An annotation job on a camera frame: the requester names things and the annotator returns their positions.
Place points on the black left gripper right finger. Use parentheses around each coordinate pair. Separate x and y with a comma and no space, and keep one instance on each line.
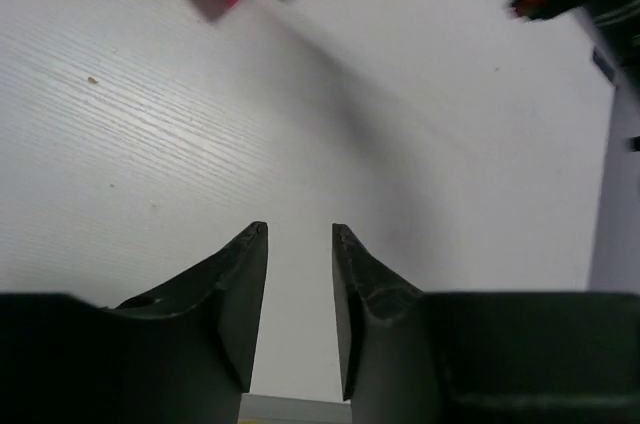
(409,356)

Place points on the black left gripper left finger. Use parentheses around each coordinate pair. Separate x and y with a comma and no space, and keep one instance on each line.
(181,352)

